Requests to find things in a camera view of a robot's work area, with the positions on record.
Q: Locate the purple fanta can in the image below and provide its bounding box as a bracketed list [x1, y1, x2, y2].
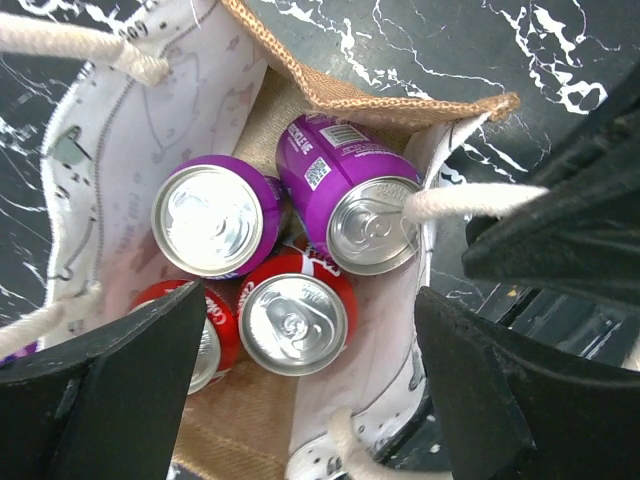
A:
[275, 114, 422, 276]
[151, 155, 289, 280]

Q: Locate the burlap canvas bag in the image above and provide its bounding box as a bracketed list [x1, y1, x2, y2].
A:
[1, 1, 542, 479]

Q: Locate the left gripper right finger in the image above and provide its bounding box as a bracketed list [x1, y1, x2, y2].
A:
[415, 287, 639, 479]

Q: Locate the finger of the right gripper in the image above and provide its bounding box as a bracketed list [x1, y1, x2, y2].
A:
[462, 74, 639, 310]

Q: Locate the red cola can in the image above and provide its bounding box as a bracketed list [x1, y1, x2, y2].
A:
[128, 278, 241, 396]
[237, 247, 358, 377]

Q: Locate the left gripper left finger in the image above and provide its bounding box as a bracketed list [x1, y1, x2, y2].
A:
[1, 281, 205, 479]

